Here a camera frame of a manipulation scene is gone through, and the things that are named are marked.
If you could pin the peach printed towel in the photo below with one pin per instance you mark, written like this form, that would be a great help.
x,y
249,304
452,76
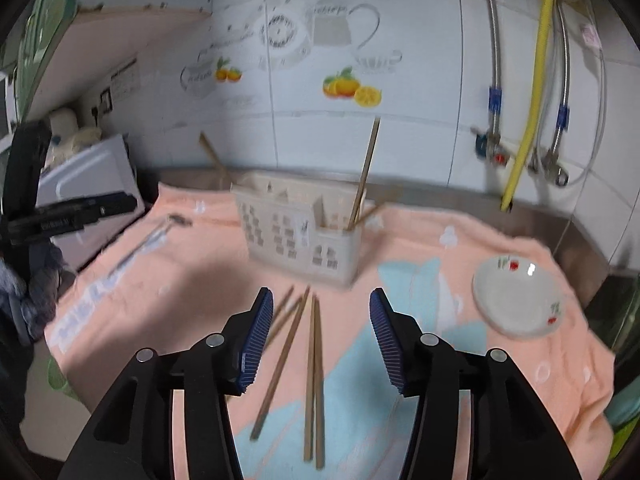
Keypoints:
x,y
200,285

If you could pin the white microwave oven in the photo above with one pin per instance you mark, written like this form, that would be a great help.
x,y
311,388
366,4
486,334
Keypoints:
x,y
90,170

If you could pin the pale green plastic basket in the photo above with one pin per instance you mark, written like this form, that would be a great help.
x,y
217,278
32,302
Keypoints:
x,y
65,382

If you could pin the cream plastic utensil holder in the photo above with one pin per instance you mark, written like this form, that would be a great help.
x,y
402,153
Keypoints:
x,y
280,230

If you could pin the green wall cabinet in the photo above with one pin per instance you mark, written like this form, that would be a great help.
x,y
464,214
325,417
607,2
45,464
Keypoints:
x,y
40,35

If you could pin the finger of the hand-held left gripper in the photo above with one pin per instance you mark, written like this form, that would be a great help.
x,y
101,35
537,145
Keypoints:
x,y
95,207
27,165

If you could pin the white floral plate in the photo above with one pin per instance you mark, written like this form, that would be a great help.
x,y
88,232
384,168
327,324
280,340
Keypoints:
x,y
517,295

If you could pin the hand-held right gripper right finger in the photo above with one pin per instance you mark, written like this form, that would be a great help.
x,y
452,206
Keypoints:
x,y
387,340

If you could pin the steel angle valve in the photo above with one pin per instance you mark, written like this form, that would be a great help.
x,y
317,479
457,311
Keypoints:
x,y
552,167

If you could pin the metal ladle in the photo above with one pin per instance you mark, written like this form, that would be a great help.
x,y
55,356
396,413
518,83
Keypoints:
x,y
177,220

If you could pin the black wall switch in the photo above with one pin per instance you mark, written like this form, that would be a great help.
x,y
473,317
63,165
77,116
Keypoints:
x,y
105,99

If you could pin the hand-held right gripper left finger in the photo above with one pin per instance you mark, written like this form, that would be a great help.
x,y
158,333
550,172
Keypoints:
x,y
255,340

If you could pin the pink paper tag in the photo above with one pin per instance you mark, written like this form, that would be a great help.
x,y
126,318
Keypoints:
x,y
590,35

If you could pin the beige kitchen appliance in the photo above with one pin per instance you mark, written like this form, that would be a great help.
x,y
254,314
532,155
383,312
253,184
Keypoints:
x,y
70,130

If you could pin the wall socket with plug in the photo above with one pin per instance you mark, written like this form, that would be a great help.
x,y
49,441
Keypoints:
x,y
95,114

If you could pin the white notice sticker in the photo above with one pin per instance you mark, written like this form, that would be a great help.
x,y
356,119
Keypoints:
x,y
124,76

